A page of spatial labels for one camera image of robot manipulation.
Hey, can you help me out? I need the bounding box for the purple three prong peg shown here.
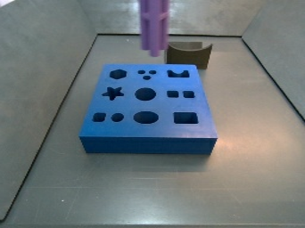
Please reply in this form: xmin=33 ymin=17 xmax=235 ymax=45
xmin=139 ymin=0 xmax=168 ymax=57

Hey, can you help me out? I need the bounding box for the blue shape sorter block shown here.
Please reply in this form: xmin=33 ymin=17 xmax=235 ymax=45
xmin=79 ymin=64 xmax=218 ymax=154

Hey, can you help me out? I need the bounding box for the dark curved arch block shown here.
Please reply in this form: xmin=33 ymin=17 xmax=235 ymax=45
xmin=164 ymin=42 xmax=213 ymax=69

